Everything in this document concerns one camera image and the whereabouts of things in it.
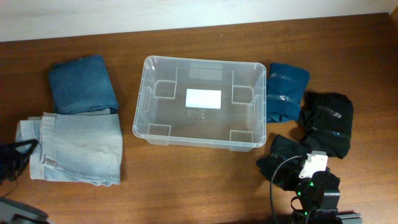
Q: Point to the dark blue jeans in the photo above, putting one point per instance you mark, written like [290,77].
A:
[82,85]

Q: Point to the clear plastic storage container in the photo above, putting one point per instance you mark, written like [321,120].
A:
[161,116]

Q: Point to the light blue jeans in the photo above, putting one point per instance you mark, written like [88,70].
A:
[85,147]

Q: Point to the large black taped garment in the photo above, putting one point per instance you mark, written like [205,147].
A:
[327,120]

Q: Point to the small black taped garment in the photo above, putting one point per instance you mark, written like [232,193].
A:
[281,150]

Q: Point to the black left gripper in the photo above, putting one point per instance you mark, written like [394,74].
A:
[15,157]

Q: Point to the teal cloth bundle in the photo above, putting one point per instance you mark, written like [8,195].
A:
[284,91]

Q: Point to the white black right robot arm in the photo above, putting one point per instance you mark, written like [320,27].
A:
[318,193]

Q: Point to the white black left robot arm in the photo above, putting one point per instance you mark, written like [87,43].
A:
[17,212]

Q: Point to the white label in container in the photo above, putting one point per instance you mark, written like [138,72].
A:
[207,99]

